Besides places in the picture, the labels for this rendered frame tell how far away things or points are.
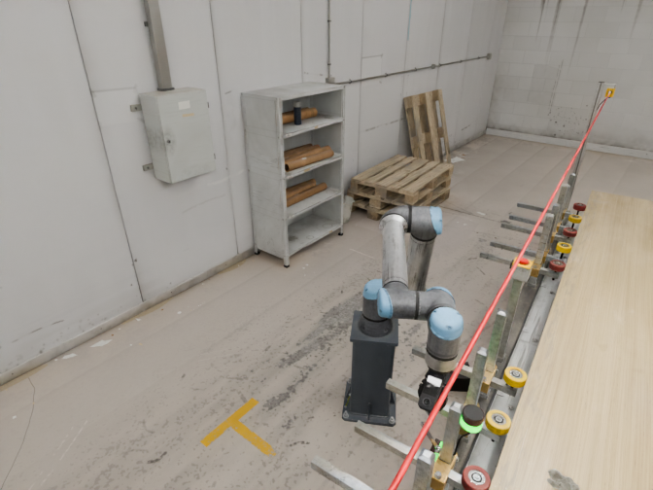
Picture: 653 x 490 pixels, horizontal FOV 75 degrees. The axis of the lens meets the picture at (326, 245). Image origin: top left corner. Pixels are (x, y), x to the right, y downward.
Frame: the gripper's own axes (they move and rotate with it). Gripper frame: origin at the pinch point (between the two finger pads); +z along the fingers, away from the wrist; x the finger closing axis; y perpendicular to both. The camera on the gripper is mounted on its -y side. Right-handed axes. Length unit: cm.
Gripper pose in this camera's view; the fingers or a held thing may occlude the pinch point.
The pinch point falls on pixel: (429, 414)
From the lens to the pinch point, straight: 147.9
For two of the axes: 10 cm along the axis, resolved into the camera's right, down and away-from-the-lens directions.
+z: 0.0, 8.8, 4.7
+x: -8.3, -2.6, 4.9
